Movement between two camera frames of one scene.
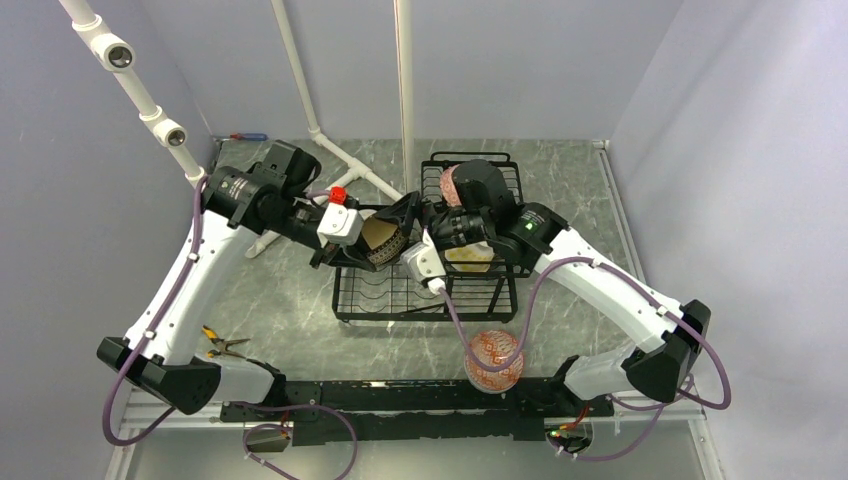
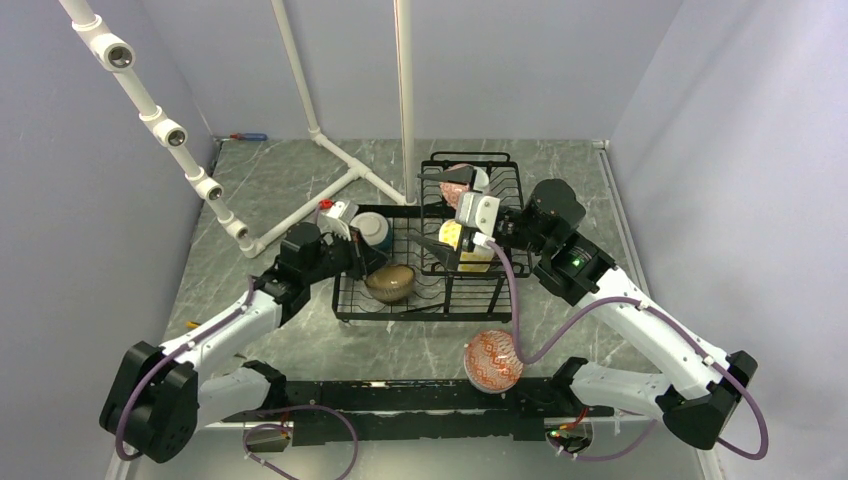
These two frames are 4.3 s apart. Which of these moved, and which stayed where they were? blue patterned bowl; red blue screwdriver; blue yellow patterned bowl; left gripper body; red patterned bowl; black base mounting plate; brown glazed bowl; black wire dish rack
Moved: left gripper body; brown glazed bowl
Stayed: blue yellow patterned bowl; black wire dish rack; red patterned bowl; black base mounting plate; red blue screwdriver; blue patterned bowl
